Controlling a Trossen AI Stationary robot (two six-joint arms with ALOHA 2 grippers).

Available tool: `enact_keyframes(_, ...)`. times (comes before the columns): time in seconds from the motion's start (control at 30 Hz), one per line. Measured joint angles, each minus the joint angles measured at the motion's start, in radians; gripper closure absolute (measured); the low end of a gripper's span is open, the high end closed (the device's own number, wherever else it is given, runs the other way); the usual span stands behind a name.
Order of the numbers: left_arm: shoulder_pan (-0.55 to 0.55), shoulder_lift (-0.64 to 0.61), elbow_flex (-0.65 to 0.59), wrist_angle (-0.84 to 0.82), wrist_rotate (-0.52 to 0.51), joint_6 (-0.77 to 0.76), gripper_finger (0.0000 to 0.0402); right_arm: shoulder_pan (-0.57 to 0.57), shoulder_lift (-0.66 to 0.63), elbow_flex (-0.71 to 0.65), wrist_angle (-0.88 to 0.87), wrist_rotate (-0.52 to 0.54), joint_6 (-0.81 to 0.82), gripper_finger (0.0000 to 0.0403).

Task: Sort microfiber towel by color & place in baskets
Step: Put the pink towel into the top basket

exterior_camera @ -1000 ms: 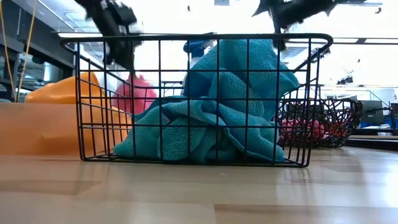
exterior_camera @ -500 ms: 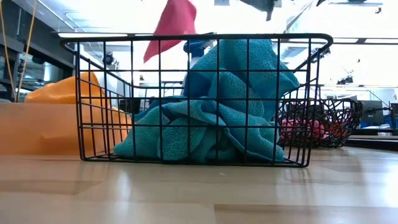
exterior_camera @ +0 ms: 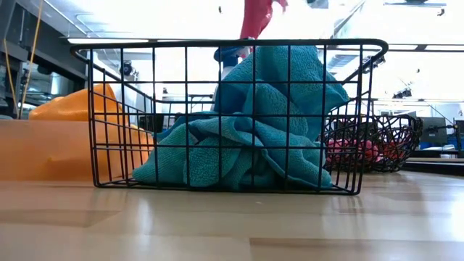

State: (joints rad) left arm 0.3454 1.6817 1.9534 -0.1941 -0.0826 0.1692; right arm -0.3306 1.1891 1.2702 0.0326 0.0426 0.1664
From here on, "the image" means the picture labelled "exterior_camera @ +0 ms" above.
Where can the pink microfiber towel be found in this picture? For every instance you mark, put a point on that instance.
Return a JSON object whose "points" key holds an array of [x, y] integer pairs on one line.
{"points": [[369, 150]]}

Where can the grey computer monitor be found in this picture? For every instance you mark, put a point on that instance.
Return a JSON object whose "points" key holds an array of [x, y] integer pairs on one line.
{"points": [[433, 129]]}

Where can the white spray bottle blue trigger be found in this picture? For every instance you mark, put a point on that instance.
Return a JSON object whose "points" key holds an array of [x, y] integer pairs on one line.
{"points": [[228, 54]]}

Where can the black monitor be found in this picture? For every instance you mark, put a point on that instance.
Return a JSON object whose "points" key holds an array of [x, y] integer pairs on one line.
{"points": [[146, 123]]}

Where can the dark metal shelving rack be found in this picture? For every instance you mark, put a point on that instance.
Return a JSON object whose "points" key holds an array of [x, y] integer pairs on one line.
{"points": [[54, 58]]}

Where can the dark side table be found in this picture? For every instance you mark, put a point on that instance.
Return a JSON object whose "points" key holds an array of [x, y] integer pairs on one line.
{"points": [[435, 165]]}

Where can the black ceiling spotlight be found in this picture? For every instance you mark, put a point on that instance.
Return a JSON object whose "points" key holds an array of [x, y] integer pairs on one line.
{"points": [[127, 68], [402, 94], [377, 61]]}

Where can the red microfiber towel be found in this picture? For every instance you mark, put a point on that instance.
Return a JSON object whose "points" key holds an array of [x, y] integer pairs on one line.
{"points": [[395, 150], [257, 18]]}

